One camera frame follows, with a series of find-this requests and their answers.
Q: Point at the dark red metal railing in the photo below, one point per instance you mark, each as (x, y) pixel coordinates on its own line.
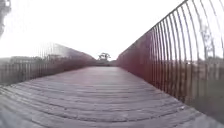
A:
(50, 65)
(160, 56)

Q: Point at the wooden plank bridge deck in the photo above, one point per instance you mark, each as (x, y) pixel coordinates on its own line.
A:
(100, 96)

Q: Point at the tree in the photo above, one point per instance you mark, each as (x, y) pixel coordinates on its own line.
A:
(207, 40)
(3, 13)
(104, 56)

